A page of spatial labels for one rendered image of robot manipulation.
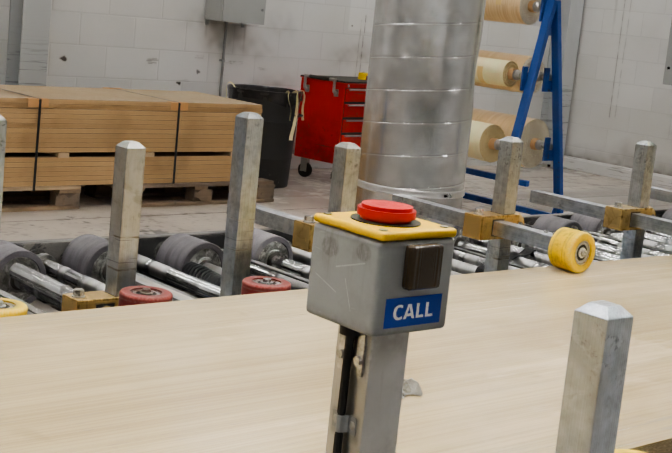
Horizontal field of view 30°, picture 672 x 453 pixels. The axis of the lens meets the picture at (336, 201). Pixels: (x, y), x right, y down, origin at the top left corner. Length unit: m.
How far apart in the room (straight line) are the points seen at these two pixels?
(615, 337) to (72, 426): 0.59
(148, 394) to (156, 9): 7.96
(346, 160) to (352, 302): 1.45
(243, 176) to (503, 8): 6.56
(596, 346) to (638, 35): 11.15
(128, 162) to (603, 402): 1.11
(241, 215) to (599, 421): 1.18
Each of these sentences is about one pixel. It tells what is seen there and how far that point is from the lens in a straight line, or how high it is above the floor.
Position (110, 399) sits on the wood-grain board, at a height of 0.90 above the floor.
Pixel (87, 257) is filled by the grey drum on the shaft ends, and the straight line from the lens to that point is 2.49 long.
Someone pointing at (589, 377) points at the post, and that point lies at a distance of 1.05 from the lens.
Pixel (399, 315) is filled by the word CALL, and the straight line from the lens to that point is 0.83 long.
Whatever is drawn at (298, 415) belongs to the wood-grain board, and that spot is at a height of 0.90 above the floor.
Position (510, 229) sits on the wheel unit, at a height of 0.95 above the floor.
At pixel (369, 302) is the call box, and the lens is 0.81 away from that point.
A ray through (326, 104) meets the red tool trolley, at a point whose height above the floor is 0.60.
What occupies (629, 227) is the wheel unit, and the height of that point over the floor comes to 0.93.
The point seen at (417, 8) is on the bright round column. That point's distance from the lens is 5.31.
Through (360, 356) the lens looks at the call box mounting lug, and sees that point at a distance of 0.85.
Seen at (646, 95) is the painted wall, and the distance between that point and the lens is 12.08.
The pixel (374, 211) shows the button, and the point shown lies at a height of 1.23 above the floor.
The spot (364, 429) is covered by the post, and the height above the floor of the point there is 1.08.
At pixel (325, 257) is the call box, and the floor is 1.19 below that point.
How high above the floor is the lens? 1.36
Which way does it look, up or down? 9 degrees down
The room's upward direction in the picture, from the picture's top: 6 degrees clockwise
